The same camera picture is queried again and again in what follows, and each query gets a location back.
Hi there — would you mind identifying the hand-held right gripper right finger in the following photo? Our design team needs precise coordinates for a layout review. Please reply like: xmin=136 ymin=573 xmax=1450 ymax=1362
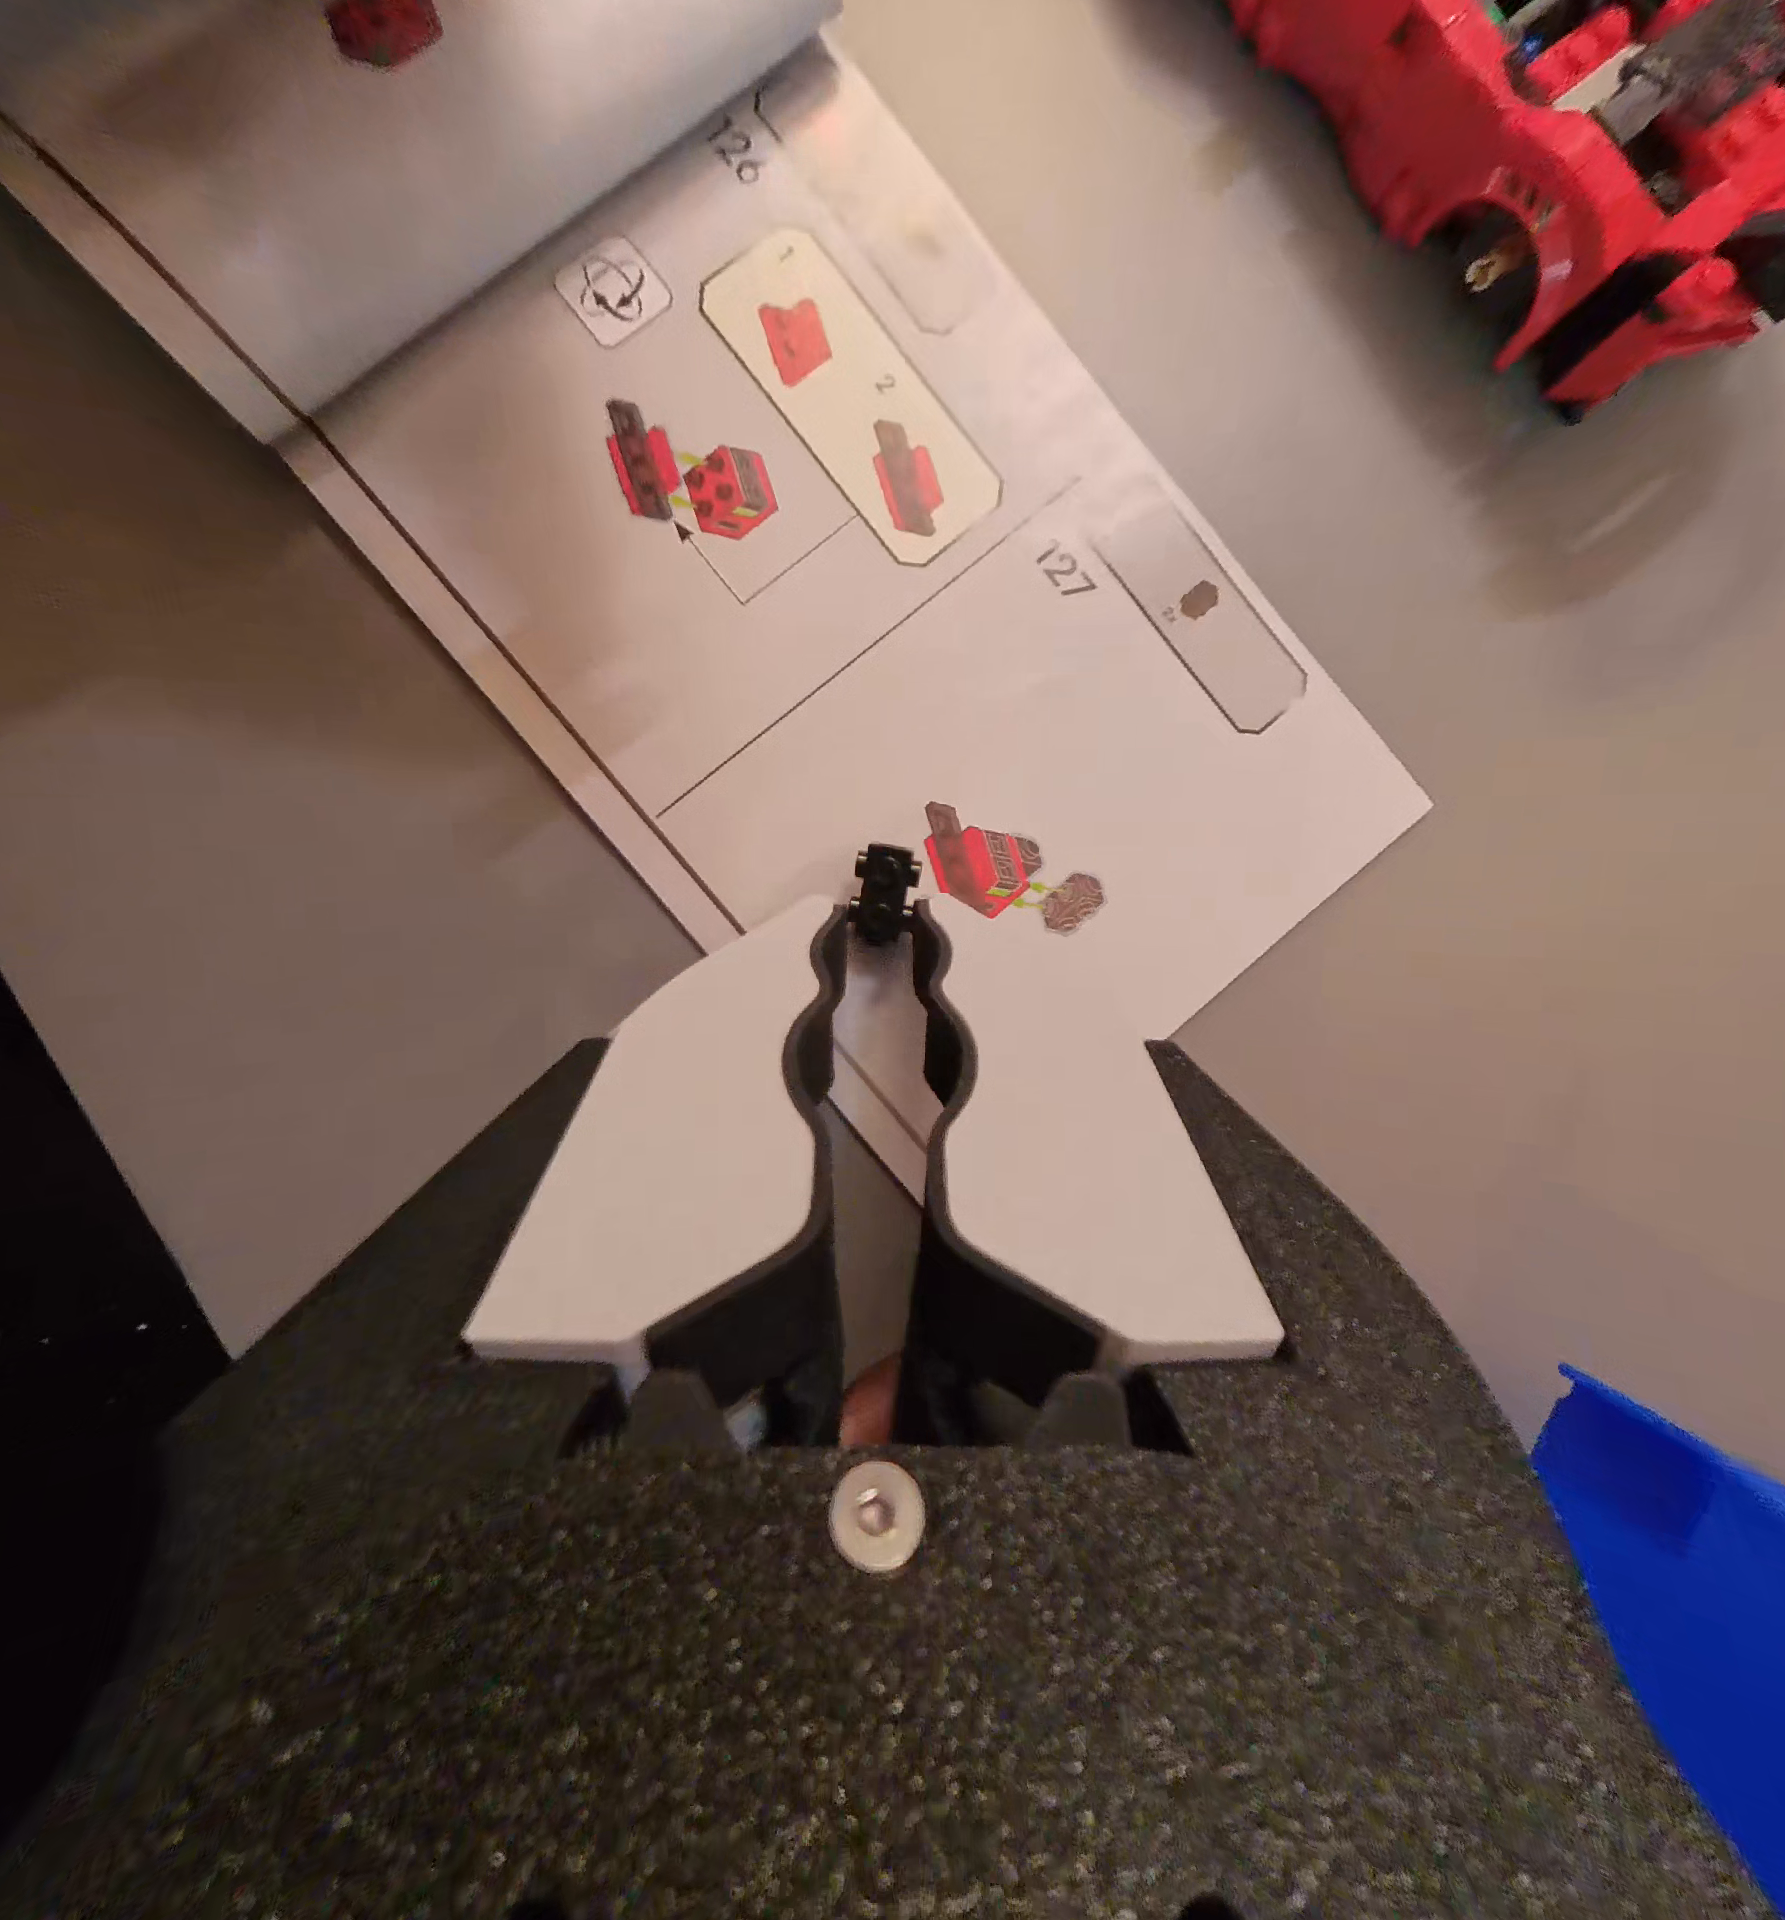
xmin=907 ymin=893 xmax=1291 ymax=1372

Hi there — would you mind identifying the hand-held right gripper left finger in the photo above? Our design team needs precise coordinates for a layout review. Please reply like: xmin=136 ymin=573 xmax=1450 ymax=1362
xmin=460 ymin=893 xmax=852 ymax=1372

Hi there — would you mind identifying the small black lego piece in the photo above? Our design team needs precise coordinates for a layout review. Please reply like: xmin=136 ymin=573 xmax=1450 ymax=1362
xmin=853 ymin=843 xmax=927 ymax=949

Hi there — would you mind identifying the blue plastic storage bin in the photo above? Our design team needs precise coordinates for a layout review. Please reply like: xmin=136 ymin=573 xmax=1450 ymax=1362
xmin=1526 ymin=1360 xmax=1785 ymax=1920

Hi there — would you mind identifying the lego instruction booklet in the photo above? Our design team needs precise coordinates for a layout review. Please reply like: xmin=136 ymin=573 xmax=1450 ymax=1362
xmin=0 ymin=0 xmax=1437 ymax=1202

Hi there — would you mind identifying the red lego car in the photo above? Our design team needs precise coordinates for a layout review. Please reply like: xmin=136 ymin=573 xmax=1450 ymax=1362
xmin=1222 ymin=0 xmax=1785 ymax=426

